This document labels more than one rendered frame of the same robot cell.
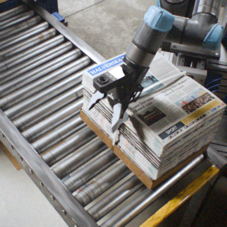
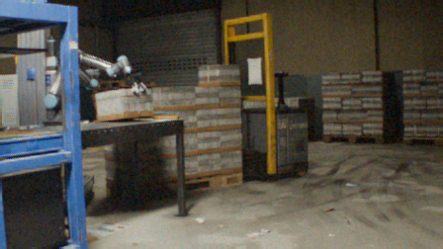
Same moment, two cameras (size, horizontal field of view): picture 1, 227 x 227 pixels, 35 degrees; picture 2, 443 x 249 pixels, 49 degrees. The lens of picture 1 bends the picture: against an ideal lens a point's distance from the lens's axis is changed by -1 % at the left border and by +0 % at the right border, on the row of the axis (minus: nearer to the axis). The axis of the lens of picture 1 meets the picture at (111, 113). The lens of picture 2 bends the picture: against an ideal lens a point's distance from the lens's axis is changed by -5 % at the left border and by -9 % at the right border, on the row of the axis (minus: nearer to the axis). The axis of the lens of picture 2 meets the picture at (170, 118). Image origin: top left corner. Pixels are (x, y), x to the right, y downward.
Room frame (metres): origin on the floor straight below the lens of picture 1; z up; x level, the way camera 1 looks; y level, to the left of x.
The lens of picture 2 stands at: (1.26, 4.07, 1.03)
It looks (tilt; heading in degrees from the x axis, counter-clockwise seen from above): 3 degrees down; 259
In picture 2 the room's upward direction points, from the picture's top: 2 degrees counter-clockwise
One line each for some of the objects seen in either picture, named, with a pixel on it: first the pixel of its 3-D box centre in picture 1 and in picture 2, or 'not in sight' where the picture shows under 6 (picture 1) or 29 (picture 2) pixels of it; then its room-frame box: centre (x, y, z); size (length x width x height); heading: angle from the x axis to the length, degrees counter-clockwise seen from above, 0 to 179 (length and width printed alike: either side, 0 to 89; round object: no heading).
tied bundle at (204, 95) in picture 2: not in sight; (197, 98); (-0.10, -1.19, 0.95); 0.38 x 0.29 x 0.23; 109
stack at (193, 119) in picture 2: not in sight; (163, 151); (0.31, -1.04, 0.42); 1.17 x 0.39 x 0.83; 20
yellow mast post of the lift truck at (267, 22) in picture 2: not in sight; (269, 93); (-0.90, -1.13, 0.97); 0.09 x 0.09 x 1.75; 20
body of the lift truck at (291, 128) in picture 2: not in sight; (274, 140); (-1.13, -1.57, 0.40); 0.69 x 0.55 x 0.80; 110
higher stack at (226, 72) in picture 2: not in sight; (220, 124); (-0.37, -1.29, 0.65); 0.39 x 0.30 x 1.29; 110
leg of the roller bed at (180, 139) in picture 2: not in sight; (181, 175); (0.36, -0.01, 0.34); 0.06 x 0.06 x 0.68; 42
